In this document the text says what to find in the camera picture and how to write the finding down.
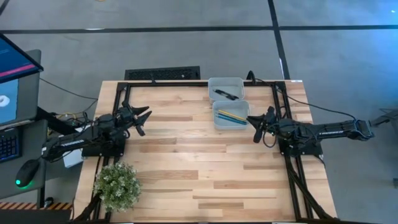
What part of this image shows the grey desk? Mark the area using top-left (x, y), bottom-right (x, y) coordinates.
top-left (0, 119), bottom-right (49, 200)

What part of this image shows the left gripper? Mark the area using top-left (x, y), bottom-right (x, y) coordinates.
top-left (119, 100), bottom-right (154, 138)

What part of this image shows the white plastic bin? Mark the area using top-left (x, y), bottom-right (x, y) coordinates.
top-left (207, 77), bottom-right (246, 105)
top-left (211, 100), bottom-right (251, 131)

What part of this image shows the yellow cable bundle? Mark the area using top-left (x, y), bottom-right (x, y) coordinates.
top-left (55, 111), bottom-right (78, 121)

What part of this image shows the black computer mouse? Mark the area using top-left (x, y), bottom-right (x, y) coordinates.
top-left (15, 159), bottom-right (41, 189)

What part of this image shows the black floor stand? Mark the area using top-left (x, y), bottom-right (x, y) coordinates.
top-left (368, 108), bottom-right (398, 128)

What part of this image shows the black power strip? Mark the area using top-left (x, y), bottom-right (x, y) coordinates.
top-left (124, 65), bottom-right (201, 82)

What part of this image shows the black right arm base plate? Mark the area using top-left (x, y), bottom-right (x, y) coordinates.
top-left (277, 130), bottom-right (325, 157)

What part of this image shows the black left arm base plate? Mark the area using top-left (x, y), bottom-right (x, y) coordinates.
top-left (81, 131), bottom-right (127, 158)

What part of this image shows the black aluminium table frame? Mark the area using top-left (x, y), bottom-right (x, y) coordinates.
top-left (73, 80), bottom-right (338, 224)

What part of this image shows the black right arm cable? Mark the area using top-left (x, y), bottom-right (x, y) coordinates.
top-left (246, 70), bottom-right (359, 123)

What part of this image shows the black backlit keyboard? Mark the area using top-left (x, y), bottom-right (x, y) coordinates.
top-left (0, 126), bottom-right (22, 164)

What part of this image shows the white printed box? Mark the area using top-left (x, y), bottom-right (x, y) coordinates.
top-left (62, 149), bottom-right (85, 169)

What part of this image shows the tilted blue-screen monitor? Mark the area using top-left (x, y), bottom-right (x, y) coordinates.
top-left (0, 32), bottom-right (45, 85)

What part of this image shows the thin black floor cable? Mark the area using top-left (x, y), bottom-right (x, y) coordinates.
top-left (39, 77), bottom-right (99, 101)

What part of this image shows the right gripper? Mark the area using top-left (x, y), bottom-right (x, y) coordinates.
top-left (246, 105), bottom-right (278, 144)

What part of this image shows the grey-framed computer monitor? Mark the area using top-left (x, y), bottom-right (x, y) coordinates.
top-left (0, 49), bottom-right (42, 129)

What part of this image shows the black right camera cable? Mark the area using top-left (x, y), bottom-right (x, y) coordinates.
top-left (262, 124), bottom-right (278, 149)

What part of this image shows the yellow pencil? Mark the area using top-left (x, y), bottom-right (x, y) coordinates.
top-left (218, 108), bottom-right (249, 122)

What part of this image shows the green potted plant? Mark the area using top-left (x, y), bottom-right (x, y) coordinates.
top-left (93, 161), bottom-right (143, 213)

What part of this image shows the thick matte black pen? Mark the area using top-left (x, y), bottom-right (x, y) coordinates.
top-left (213, 88), bottom-right (241, 101)

